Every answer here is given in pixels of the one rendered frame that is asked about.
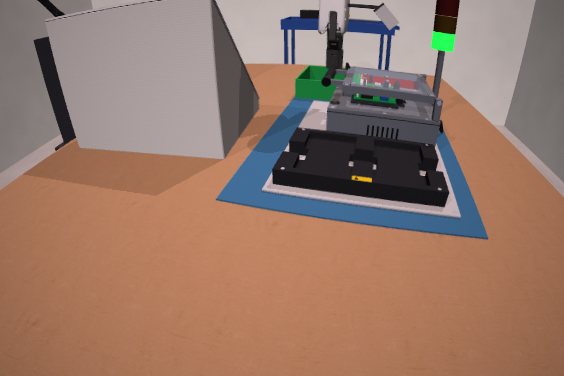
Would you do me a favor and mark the green circuit board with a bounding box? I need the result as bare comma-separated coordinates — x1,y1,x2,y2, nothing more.
353,94,396,104

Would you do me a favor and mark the green bin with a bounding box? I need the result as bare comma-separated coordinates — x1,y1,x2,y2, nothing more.
295,65,345,101

